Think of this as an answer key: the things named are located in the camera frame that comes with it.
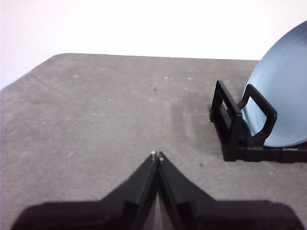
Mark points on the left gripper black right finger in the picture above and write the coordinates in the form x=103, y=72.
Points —
x=192, y=208

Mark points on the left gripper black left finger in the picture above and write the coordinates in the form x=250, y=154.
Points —
x=129, y=206

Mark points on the blue plate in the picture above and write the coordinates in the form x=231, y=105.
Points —
x=283, y=83

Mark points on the black plate rack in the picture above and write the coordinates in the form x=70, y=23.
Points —
x=233, y=134

